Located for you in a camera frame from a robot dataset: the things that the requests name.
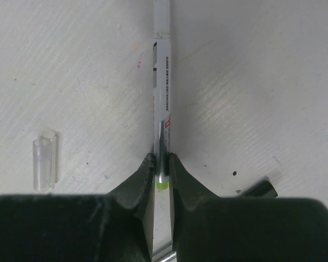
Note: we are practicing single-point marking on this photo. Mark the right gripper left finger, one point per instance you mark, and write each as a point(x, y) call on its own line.
point(116, 226)

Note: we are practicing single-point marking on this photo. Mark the silver green tip pen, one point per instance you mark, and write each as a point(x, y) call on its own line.
point(162, 90)

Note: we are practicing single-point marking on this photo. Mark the black pen cap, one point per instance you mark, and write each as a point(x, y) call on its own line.
point(263, 189)

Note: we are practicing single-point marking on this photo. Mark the clear pen cap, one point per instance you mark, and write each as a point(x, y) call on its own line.
point(45, 151)

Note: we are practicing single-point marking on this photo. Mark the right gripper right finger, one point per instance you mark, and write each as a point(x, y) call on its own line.
point(207, 227)

